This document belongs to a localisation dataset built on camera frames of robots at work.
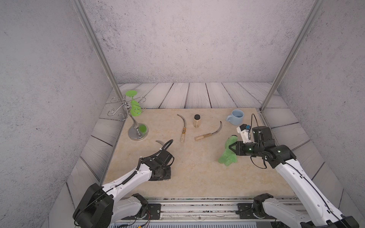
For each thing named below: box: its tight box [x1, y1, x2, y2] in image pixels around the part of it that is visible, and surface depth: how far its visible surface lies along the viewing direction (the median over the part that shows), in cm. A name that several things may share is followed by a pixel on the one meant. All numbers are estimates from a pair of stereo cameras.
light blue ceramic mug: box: [226, 109, 245, 126], surface depth 111 cm
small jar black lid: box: [192, 113, 202, 129], surface depth 106 cm
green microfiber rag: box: [217, 134, 239, 167], surface depth 75 cm
